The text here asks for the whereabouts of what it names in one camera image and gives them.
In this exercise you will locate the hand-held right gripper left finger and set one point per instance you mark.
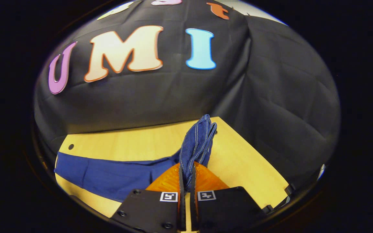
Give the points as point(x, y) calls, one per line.
point(181, 184)

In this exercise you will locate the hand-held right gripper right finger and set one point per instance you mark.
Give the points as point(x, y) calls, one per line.
point(193, 184)

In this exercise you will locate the blue denim jeans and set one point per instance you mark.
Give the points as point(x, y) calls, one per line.
point(115, 176)

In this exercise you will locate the black backdrop cloth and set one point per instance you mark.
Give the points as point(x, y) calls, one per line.
point(270, 97)

